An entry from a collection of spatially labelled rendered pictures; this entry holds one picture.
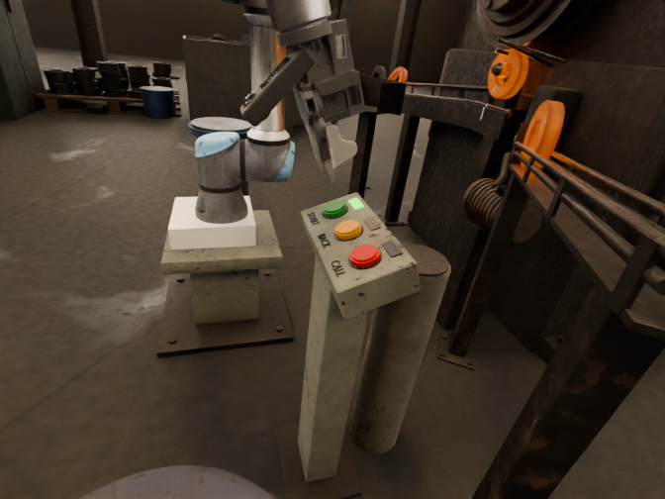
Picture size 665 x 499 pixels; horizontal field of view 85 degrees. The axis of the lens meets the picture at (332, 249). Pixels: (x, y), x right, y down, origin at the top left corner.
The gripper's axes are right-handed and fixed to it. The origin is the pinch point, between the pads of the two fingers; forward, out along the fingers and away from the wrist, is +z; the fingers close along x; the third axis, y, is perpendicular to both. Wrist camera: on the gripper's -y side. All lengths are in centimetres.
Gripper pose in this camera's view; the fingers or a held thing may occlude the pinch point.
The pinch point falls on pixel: (326, 175)
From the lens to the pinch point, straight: 58.0
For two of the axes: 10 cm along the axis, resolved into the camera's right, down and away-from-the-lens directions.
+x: -2.6, -5.1, 8.2
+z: 2.3, 7.9, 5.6
